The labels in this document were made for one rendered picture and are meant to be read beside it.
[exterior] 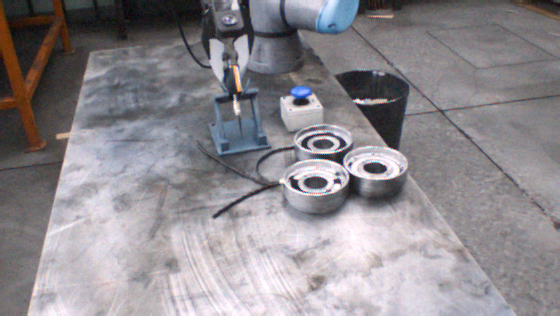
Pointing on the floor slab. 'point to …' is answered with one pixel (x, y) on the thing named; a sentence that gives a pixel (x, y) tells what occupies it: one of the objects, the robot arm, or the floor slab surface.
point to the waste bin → (376, 113)
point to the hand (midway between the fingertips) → (231, 76)
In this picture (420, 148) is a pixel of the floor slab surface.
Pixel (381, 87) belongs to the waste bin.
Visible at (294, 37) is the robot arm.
